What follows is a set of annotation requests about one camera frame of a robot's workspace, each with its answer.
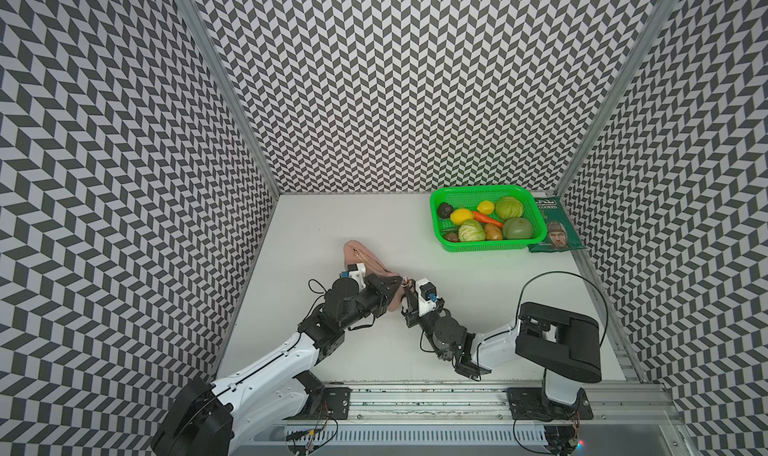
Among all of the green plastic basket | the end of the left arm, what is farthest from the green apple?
the end of the left arm

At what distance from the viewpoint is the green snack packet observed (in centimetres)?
102

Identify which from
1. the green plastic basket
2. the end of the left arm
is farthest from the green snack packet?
the end of the left arm
